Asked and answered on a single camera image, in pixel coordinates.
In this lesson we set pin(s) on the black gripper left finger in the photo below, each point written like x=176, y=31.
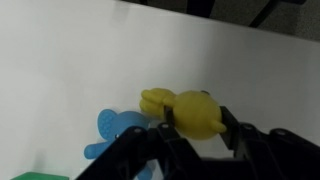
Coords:
x=156, y=150

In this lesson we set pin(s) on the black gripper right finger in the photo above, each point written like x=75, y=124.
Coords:
x=266, y=150

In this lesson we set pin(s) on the yellow bear toy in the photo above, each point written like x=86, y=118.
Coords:
x=186, y=112

